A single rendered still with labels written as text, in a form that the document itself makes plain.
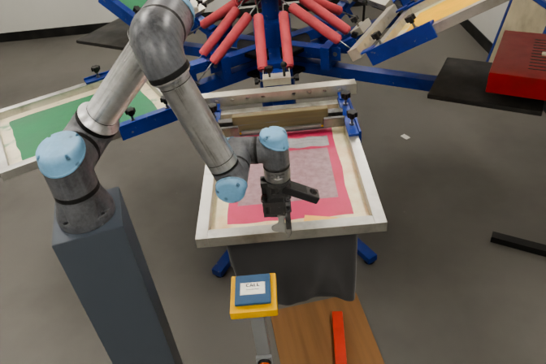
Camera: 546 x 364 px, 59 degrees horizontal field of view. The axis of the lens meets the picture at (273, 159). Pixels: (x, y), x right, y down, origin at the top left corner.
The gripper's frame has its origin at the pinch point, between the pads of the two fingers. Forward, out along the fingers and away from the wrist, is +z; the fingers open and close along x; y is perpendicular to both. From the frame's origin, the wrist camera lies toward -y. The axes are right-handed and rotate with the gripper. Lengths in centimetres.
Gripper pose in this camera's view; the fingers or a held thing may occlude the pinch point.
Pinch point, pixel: (289, 228)
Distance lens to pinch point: 149.1
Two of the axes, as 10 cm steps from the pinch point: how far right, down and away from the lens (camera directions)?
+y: -10.0, 0.9, 0.2
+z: 0.9, 8.1, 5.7
